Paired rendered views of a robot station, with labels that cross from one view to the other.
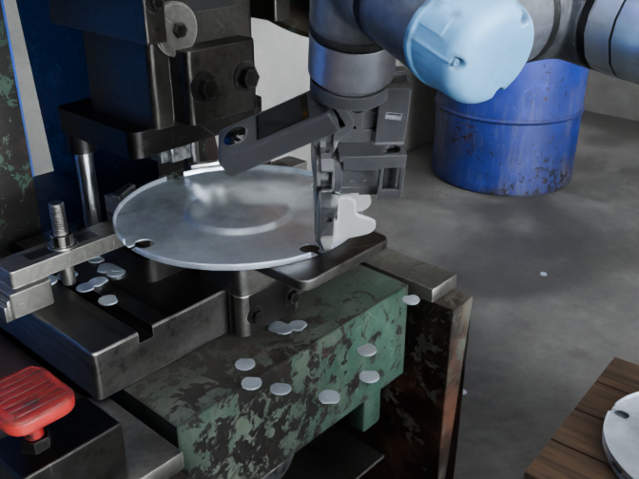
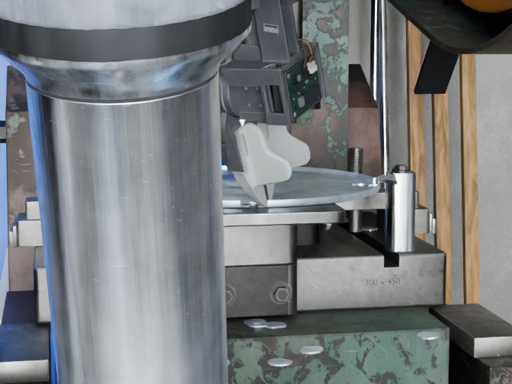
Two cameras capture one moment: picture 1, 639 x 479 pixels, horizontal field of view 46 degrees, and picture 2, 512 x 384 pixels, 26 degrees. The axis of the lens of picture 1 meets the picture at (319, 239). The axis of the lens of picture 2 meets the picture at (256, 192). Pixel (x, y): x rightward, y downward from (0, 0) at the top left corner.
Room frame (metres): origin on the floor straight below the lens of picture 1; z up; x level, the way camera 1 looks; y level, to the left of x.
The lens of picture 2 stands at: (-0.12, -0.64, 0.94)
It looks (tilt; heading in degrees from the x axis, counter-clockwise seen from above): 8 degrees down; 37
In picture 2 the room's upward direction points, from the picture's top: straight up
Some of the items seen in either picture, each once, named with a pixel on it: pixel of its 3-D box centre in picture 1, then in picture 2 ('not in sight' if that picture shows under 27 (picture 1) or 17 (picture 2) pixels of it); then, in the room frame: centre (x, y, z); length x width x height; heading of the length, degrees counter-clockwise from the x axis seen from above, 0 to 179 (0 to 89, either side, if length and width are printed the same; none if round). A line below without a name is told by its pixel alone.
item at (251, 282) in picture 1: (268, 273); (251, 253); (0.78, 0.06, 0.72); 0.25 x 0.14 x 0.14; 48
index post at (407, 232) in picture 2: not in sight; (400, 208); (0.94, -0.02, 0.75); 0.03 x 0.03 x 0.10; 48
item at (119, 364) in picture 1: (179, 258); (226, 260); (0.89, 0.19, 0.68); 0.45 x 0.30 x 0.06; 138
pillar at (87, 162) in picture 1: (87, 173); not in sight; (0.88, 0.29, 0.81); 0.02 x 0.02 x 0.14
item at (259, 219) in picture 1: (239, 210); (244, 184); (0.81, 0.09, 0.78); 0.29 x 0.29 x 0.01
